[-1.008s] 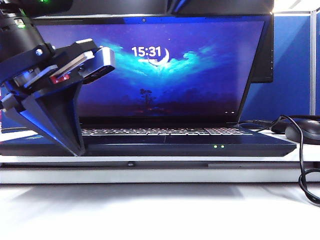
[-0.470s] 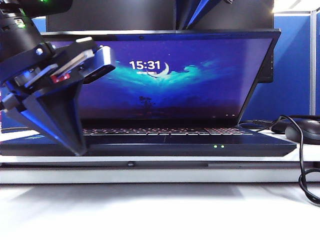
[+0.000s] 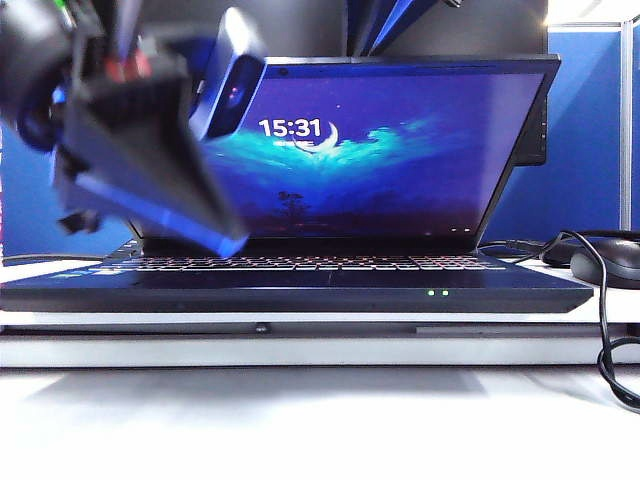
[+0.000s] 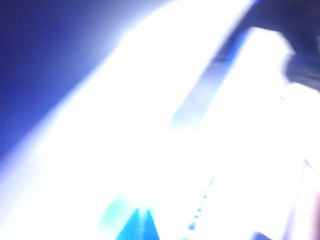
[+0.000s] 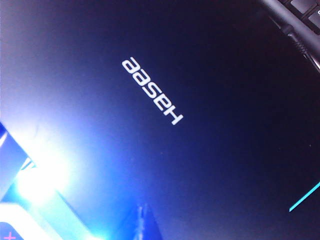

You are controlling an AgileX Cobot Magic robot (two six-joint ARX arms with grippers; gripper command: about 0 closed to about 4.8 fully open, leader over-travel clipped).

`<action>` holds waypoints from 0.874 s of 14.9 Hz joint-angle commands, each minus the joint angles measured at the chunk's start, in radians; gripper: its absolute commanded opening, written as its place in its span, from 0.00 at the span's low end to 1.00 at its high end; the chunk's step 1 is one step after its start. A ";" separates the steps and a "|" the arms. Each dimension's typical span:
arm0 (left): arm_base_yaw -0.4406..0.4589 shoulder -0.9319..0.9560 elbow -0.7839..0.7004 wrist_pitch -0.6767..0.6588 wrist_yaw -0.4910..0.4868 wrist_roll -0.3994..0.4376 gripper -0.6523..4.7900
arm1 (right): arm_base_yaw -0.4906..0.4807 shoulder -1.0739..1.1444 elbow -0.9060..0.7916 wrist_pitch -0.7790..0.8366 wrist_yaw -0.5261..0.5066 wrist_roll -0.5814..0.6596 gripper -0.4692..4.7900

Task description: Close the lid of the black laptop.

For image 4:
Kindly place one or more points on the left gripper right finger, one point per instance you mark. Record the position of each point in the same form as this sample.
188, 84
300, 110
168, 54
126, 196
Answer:
151, 227

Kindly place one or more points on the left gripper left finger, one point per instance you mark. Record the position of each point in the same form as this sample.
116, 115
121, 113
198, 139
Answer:
133, 227

